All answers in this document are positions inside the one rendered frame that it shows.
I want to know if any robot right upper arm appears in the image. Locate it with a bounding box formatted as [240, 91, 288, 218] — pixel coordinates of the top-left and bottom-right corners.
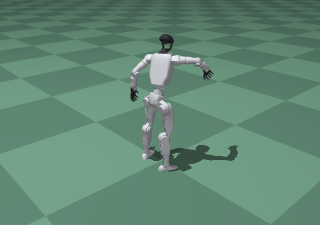
[171, 55, 202, 67]

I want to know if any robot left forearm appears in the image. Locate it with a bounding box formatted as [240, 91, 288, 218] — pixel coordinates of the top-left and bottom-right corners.
[130, 73, 138, 92]

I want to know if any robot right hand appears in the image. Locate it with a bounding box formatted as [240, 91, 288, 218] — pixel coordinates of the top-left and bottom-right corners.
[203, 67, 214, 80]

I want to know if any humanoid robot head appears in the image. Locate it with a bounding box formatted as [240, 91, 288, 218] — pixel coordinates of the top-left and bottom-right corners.
[158, 34, 174, 54]

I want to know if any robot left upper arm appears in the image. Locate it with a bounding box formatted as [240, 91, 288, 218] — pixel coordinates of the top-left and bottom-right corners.
[131, 54, 152, 78]

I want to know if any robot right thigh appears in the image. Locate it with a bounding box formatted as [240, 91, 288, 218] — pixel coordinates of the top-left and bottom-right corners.
[158, 100, 174, 142]

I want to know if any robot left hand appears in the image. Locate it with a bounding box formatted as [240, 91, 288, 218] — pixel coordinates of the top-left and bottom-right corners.
[130, 88, 139, 102]

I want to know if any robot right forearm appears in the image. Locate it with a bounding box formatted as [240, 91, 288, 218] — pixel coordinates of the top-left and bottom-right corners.
[196, 57, 210, 73]

